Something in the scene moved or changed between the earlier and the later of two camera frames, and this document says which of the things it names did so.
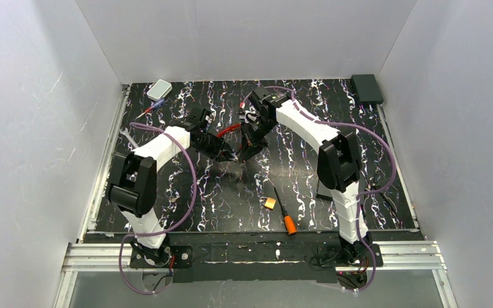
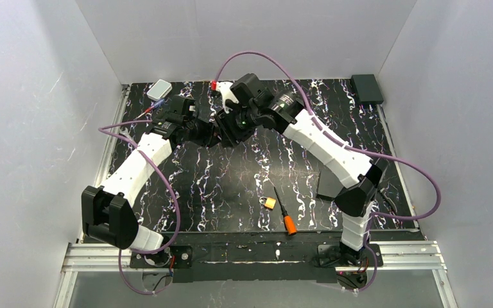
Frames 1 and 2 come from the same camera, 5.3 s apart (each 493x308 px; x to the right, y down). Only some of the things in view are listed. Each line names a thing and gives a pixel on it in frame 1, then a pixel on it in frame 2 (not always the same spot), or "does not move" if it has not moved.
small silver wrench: x=126 y=132 does not move
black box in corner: x=367 y=89 does not move
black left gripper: x=219 y=150 → x=212 y=136
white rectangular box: x=159 y=90 does not move
